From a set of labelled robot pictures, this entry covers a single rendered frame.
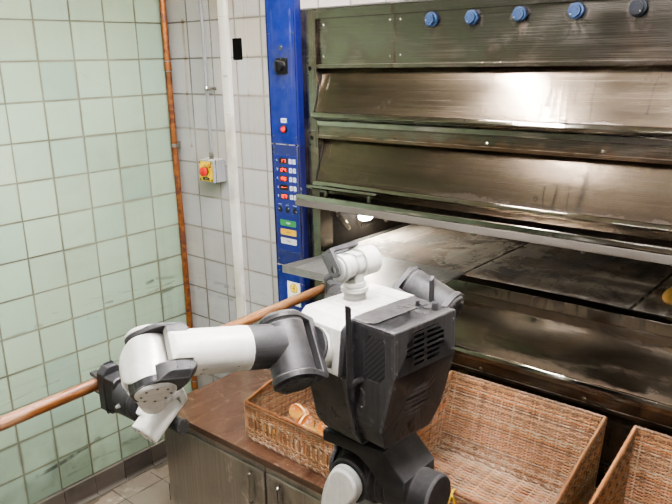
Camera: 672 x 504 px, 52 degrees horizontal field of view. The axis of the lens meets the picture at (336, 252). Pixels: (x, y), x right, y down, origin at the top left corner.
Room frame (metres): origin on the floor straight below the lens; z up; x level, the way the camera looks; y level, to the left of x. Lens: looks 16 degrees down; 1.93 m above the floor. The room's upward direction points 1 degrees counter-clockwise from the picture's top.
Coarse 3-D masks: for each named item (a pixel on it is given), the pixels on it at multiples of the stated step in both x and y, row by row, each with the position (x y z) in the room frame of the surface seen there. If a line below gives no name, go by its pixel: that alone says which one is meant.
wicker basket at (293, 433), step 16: (272, 400) 2.39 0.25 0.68; (288, 400) 2.45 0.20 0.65; (304, 400) 2.52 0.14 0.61; (256, 416) 2.25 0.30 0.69; (272, 416) 2.19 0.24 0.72; (288, 416) 2.43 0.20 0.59; (256, 432) 2.26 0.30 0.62; (272, 432) 2.20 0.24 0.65; (288, 432) 2.14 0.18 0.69; (304, 432) 2.08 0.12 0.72; (272, 448) 2.20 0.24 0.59; (288, 448) 2.14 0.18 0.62; (304, 448) 2.10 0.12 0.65; (320, 448) 2.05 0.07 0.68; (304, 464) 2.09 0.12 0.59; (320, 464) 2.05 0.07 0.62
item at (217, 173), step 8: (200, 160) 3.05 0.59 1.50; (208, 160) 3.02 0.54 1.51; (216, 160) 3.02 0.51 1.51; (224, 160) 3.05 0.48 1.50; (208, 168) 3.02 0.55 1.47; (216, 168) 3.01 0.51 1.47; (224, 168) 3.05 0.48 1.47; (200, 176) 3.06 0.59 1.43; (208, 176) 3.02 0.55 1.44; (216, 176) 3.01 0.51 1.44; (224, 176) 3.05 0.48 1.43
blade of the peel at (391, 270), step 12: (288, 264) 2.44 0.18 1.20; (300, 264) 2.49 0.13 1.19; (312, 264) 2.50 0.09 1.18; (324, 264) 2.50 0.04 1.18; (384, 264) 2.48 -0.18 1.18; (396, 264) 2.47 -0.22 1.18; (408, 264) 2.47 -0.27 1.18; (420, 264) 2.46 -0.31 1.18; (312, 276) 2.33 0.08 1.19; (324, 276) 2.30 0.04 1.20; (372, 276) 2.33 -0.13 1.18; (384, 276) 2.33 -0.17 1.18; (396, 276) 2.33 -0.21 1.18; (444, 276) 2.31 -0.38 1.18; (456, 276) 2.31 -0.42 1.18
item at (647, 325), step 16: (464, 288) 2.27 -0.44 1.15; (480, 288) 2.23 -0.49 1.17; (496, 288) 2.19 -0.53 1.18; (512, 288) 2.18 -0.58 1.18; (528, 288) 2.18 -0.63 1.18; (528, 304) 2.11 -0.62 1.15; (544, 304) 2.08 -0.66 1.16; (560, 304) 2.05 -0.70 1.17; (576, 304) 2.02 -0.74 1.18; (592, 304) 2.01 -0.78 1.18; (608, 320) 1.95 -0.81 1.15; (624, 320) 1.92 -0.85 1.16; (640, 320) 1.89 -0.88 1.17; (656, 320) 1.87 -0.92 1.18
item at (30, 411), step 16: (320, 288) 2.15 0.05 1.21; (288, 304) 2.02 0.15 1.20; (240, 320) 1.87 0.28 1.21; (256, 320) 1.91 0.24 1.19; (80, 384) 1.48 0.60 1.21; (96, 384) 1.50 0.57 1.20; (48, 400) 1.41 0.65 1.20; (64, 400) 1.44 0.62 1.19; (16, 416) 1.35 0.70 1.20; (32, 416) 1.38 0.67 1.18
